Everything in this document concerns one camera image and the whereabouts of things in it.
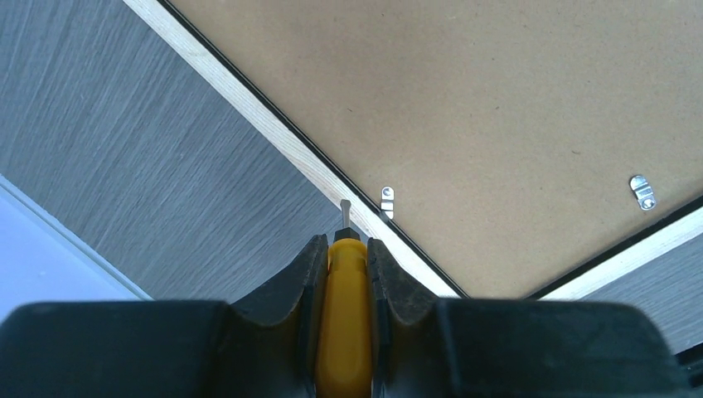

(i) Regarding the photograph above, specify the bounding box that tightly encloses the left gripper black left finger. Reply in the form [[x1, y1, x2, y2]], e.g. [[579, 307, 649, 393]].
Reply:
[[1, 235, 328, 397]]

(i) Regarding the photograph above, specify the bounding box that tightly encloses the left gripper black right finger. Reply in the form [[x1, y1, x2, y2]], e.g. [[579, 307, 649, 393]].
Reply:
[[367, 239, 692, 397]]

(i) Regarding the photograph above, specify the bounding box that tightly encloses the orange handled screwdriver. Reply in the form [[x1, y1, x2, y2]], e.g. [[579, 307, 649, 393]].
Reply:
[[314, 199, 373, 397]]

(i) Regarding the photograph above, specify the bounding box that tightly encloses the black picture frame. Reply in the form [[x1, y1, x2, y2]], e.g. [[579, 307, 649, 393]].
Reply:
[[128, 1, 702, 299]]

